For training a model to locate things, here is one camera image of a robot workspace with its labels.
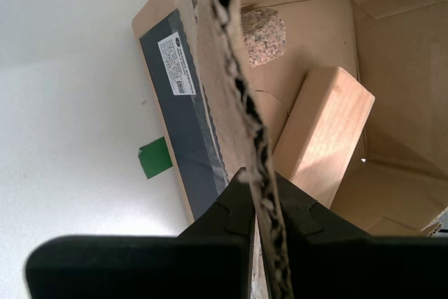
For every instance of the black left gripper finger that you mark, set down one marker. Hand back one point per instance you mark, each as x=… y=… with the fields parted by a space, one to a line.
x=140 y=267
x=350 y=267

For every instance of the light wooden block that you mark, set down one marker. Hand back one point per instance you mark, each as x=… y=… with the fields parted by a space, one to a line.
x=329 y=127

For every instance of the cardboard box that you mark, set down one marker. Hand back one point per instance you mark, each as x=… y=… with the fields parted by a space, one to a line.
x=395 y=85

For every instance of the speckled granite rock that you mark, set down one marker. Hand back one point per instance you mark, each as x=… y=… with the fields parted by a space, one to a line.
x=267 y=38

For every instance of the green tape piece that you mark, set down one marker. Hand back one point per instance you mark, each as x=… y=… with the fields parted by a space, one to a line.
x=154 y=157

